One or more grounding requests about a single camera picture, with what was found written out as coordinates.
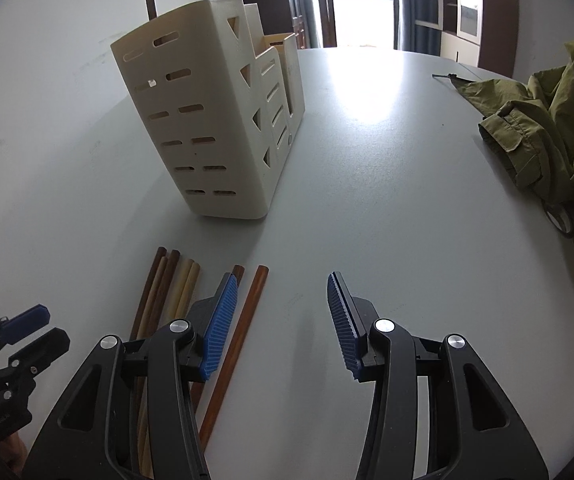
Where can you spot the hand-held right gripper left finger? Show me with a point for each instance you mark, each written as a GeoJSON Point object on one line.
{"type": "Point", "coordinates": [219, 330]}

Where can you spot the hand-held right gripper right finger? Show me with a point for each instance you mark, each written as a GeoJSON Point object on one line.
{"type": "Point", "coordinates": [342, 325]}

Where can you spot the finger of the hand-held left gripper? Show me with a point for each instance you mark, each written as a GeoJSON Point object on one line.
{"type": "Point", "coordinates": [47, 345]}
{"type": "Point", "coordinates": [29, 317]}

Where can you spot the cream plastic utensil holder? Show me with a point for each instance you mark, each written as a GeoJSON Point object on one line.
{"type": "Point", "coordinates": [207, 85]}

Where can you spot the tape roll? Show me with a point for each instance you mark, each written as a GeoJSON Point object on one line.
{"type": "Point", "coordinates": [553, 217]}

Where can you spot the black zip tie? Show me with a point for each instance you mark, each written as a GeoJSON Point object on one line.
{"type": "Point", "coordinates": [442, 76]}

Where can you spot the olive green jacket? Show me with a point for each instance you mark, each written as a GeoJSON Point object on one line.
{"type": "Point", "coordinates": [567, 125]}

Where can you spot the glass balcony door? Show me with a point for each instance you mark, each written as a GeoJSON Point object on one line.
{"type": "Point", "coordinates": [362, 0]}

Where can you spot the grey blue curtain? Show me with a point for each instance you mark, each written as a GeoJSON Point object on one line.
{"type": "Point", "coordinates": [417, 5]}

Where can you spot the white and brown cabinet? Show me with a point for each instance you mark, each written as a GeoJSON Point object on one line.
{"type": "Point", "coordinates": [462, 10]}

